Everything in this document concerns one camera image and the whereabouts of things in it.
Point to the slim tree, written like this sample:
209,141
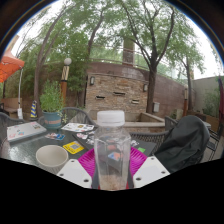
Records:
189,90

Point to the black metal chair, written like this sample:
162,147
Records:
215,143

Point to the wooden bench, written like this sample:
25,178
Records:
8,105

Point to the yellow blue striped cone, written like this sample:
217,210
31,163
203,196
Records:
33,111

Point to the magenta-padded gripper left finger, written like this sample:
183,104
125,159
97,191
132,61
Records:
74,173

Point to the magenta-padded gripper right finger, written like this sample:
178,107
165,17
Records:
151,171

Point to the orange patio umbrella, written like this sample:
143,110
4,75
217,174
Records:
9,66

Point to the leaning tree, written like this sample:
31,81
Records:
37,90

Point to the wooden lamp post white globe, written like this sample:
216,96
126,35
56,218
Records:
185,101
64,90

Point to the closed maroon patio umbrella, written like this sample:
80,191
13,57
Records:
221,103

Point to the white ribbed mug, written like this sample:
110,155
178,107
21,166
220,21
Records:
51,158

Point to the black wall lamp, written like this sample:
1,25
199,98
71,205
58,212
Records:
92,80
145,87

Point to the grey wall box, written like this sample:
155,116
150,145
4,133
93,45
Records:
156,107

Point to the black laptop with stickers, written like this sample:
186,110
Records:
85,141

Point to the clear plastic bottle white cap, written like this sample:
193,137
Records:
112,150

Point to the colourful sticker card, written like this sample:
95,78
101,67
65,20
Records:
55,136

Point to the black jacket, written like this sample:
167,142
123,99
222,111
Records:
183,143

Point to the green plant in blue pot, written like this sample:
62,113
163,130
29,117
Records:
51,100

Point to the silver laptop with stickers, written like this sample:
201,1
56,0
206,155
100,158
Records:
25,130

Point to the white printed paper sheet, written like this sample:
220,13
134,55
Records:
77,127

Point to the yellow card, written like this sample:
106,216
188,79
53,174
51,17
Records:
73,147

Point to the dark forked tree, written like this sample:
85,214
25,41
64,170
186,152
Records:
150,93

